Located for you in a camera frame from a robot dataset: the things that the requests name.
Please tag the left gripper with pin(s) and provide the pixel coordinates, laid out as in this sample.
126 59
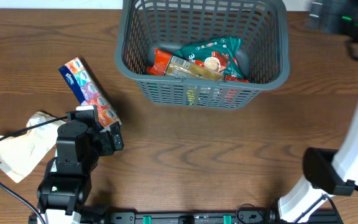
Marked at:
107 145

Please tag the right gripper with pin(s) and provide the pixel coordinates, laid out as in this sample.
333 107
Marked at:
319 15

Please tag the colourful tissue pack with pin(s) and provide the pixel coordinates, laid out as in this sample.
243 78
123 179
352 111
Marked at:
87 92

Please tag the orange pasta packet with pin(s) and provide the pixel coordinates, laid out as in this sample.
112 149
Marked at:
166 64

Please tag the green Nescafe coffee bag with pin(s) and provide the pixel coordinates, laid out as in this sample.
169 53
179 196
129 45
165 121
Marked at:
216 54

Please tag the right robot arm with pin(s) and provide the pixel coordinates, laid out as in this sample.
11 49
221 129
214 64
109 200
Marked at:
326 172

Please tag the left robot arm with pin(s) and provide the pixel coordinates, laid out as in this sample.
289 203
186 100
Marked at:
67 181

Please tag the white paper pouch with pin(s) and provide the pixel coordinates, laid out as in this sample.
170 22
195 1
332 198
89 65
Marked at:
20 155

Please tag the grey plastic basket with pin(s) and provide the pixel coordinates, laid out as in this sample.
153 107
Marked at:
147 25

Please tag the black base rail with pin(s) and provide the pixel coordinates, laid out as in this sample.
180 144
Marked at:
179 217

